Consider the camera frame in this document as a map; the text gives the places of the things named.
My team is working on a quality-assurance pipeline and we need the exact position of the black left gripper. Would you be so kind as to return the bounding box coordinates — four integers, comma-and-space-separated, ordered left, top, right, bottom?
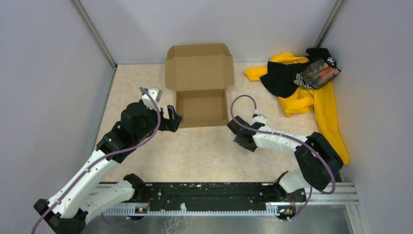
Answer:
134, 102, 183, 143

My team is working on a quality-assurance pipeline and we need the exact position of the brown cardboard box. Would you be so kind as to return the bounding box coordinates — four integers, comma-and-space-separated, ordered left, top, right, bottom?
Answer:
164, 43, 235, 128

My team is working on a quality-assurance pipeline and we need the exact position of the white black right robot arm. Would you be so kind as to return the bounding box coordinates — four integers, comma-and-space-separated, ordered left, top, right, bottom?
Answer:
227, 115, 344, 201

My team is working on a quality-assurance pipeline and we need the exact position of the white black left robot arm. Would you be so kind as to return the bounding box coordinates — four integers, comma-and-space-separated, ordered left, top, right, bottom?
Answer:
31, 98, 183, 234

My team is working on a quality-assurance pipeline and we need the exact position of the black cloth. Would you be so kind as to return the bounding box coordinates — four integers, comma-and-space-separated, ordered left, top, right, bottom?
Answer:
260, 48, 332, 98

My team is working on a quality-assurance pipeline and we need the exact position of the yellow cloth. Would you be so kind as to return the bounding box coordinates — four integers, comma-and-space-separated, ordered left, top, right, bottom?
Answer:
243, 52, 350, 165

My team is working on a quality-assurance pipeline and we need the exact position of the patterned grey pouch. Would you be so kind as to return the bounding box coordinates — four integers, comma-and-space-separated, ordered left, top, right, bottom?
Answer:
294, 57, 341, 90

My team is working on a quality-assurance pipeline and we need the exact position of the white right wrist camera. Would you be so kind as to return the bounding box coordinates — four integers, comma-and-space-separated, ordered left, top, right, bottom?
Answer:
250, 109, 268, 125

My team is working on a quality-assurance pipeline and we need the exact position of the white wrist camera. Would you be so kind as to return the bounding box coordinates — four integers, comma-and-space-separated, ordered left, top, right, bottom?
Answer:
139, 87, 163, 111
250, 109, 268, 125

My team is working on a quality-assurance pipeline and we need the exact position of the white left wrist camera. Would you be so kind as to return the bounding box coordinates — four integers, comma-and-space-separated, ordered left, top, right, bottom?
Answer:
139, 87, 163, 111

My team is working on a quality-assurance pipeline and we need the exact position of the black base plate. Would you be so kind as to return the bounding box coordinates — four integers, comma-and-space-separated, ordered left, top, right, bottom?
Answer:
129, 182, 307, 212

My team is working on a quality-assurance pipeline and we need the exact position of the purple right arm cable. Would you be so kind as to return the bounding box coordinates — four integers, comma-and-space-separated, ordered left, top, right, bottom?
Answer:
229, 94, 337, 222

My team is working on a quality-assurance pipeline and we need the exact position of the aluminium frame rail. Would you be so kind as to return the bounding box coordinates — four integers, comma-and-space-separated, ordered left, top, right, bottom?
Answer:
58, 182, 372, 234

